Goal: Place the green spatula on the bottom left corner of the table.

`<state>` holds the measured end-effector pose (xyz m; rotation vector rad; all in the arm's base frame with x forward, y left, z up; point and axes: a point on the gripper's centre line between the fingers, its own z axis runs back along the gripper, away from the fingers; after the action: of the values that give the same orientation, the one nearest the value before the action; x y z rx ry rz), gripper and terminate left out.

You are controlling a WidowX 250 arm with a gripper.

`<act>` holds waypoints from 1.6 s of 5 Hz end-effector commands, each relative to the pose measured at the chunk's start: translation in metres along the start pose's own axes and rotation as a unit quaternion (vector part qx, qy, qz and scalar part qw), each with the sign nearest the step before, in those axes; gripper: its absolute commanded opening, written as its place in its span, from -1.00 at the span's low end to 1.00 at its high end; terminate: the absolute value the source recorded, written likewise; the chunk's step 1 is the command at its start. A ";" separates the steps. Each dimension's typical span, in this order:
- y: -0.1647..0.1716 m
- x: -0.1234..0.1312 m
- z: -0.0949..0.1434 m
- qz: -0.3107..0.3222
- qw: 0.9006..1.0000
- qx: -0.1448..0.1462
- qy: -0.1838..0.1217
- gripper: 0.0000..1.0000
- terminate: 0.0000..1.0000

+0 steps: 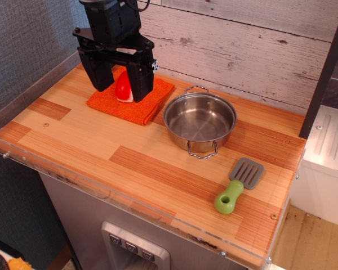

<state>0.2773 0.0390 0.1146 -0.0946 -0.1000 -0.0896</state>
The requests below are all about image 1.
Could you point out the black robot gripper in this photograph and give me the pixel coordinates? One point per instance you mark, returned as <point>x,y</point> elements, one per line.
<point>115,24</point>

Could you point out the green handled grey spatula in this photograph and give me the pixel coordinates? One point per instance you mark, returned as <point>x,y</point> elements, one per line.
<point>245,175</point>

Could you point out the red white toy sushi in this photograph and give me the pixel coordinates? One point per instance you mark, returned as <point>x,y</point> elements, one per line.
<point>123,90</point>

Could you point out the orange folded cloth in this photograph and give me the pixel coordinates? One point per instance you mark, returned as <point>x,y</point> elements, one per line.
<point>137,112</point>

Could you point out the stainless steel pot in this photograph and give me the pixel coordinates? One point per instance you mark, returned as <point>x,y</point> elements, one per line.
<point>199,121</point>

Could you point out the clear acrylic table guard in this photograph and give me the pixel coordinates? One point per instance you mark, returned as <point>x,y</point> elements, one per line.
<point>138,169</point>

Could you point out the grey cabinet front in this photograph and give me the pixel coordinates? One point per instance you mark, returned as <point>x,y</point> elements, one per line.
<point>82,216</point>

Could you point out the silver dispenser panel with buttons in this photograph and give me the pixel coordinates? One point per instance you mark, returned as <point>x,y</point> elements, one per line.
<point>132,247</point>

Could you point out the yellow object bottom left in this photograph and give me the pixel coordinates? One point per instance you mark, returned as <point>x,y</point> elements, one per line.
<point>18,264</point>

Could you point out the white cabinet at right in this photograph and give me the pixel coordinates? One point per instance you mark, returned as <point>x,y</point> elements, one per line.
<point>315,188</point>

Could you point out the dark grey right post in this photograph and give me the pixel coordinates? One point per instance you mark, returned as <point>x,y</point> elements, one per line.
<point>316,101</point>

